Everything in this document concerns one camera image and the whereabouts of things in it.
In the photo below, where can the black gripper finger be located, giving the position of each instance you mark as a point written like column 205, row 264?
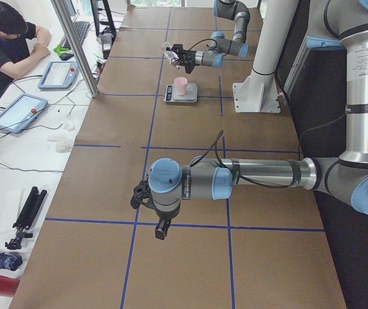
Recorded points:
column 168, row 51
column 177, row 64
column 162, row 227

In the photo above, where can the clear glass sauce bottle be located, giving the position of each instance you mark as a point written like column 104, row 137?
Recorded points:
column 172, row 57

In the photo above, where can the blue teach pendant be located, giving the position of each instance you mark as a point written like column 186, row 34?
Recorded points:
column 59, row 75
column 21, row 112

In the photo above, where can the white crumpled tissue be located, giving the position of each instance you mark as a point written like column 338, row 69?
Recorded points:
column 63, row 139

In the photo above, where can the aluminium frame post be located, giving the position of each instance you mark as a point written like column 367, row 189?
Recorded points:
column 70, row 33

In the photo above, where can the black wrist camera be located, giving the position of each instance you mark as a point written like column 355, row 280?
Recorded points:
column 177, row 48

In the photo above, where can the pink paper cup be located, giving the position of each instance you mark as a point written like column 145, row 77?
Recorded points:
column 180, row 84

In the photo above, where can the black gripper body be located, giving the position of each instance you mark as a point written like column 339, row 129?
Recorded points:
column 163, row 214
column 189, row 58

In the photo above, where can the far blue teach pendant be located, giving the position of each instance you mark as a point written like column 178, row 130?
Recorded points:
column 59, row 75

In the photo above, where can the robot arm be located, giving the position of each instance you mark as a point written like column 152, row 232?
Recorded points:
column 235, row 11
column 331, row 25

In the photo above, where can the black power adapter box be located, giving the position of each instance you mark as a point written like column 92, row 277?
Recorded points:
column 106, row 40

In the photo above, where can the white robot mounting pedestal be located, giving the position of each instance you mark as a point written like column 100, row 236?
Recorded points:
column 258, row 93

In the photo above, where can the near blue teach pendant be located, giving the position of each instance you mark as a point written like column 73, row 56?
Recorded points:
column 21, row 112

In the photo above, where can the black folded tripod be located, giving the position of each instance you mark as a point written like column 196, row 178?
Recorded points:
column 26, row 218

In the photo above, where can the seated person black shirt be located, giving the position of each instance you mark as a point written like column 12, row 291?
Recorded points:
column 22, row 45

